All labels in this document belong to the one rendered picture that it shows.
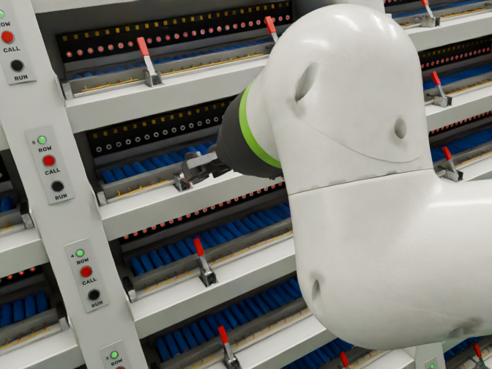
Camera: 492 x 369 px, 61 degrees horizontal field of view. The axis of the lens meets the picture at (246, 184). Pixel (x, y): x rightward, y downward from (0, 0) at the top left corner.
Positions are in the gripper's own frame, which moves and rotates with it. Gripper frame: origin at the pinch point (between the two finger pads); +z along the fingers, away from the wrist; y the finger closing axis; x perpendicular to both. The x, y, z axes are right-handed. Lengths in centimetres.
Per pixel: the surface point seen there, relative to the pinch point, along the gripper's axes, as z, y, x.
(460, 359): 39, 67, -72
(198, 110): 28.7, 11.6, 15.5
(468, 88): 23, 86, 2
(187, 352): 31.2, -7.1, -33.0
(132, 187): 21.9, -8.3, 2.7
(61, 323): 24.1, -27.0, -16.5
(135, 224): 17.9, -10.3, -4.2
